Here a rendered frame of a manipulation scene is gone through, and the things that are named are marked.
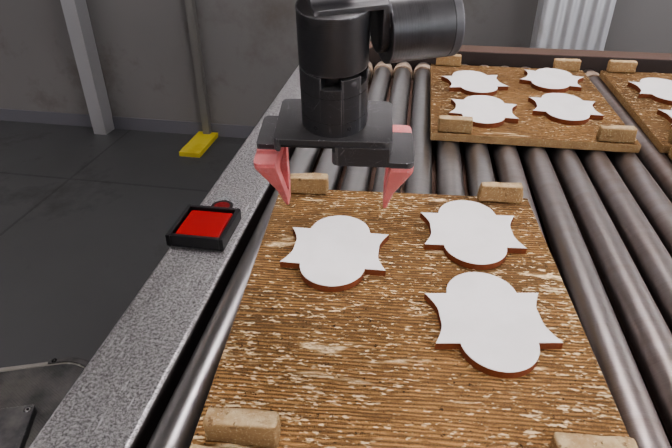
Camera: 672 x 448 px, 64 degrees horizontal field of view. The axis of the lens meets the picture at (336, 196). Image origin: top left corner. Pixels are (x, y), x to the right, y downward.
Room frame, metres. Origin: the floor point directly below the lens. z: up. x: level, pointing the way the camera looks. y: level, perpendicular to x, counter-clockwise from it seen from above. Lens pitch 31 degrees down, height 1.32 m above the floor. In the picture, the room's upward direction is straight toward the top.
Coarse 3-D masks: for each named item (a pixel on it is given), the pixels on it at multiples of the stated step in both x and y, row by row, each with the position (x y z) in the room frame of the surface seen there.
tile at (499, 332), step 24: (456, 288) 0.44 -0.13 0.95; (480, 288) 0.44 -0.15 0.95; (504, 288) 0.44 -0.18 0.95; (456, 312) 0.40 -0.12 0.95; (480, 312) 0.40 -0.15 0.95; (504, 312) 0.40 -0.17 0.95; (528, 312) 0.40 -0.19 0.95; (456, 336) 0.37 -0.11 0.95; (480, 336) 0.37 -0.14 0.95; (504, 336) 0.37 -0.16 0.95; (528, 336) 0.37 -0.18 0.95; (552, 336) 0.37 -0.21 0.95; (480, 360) 0.34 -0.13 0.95; (504, 360) 0.34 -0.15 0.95; (528, 360) 0.34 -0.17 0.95
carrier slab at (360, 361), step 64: (384, 256) 0.50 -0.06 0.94; (512, 256) 0.50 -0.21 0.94; (256, 320) 0.40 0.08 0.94; (320, 320) 0.40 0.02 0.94; (384, 320) 0.40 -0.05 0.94; (576, 320) 0.40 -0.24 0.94; (256, 384) 0.32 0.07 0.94; (320, 384) 0.32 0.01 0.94; (384, 384) 0.32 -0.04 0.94; (448, 384) 0.32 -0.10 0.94; (512, 384) 0.32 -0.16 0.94; (576, 384) 0.32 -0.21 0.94
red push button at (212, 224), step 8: (192, 216) 0.60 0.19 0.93; (200, 216) 0.60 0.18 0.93; (208, 216) 0.60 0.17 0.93; (216, 216) 0.60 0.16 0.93; (224, 216) 0.60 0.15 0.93; (184, 224) 0.58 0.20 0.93; (192, 224) 0.58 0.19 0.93; (200, 224) 0.58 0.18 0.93; (208, 224) 0.58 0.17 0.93; (216, 224) 0.58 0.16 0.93; (224, 224) 0.58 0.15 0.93; (176, 232) 0.56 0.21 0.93; (184, 232) 0.56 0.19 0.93; (192, 232) 0.56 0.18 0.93; (200, 232) 0.56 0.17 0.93; (208, 232) 0.56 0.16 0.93; (216, 232) 0.56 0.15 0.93
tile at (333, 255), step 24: (336, 216) 0.58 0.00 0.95; (312, 240) 0.52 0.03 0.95; (336, 240) 0.52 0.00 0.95; (360, 240) 0.52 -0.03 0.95; (384, 240) 0.53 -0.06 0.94; (288, 264) 0.48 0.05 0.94; (312, 264) 0.48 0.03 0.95; (336, 264) 0.48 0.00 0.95; (360, 264) 0.48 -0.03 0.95; (336, 288) 0.44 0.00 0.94
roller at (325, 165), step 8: (368, 80) 1.24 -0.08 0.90; (328, 152) 0.82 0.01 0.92; (320, 160) 0.80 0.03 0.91; (328, 160) 0.78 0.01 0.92; (320, 168) 0.76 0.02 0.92; (328, 168) 0.76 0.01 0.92; (336, 168) 0.77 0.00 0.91; (328, 176) 0.73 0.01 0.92; (336, 176) 0.75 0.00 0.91; (336, 184) 0.74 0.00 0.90
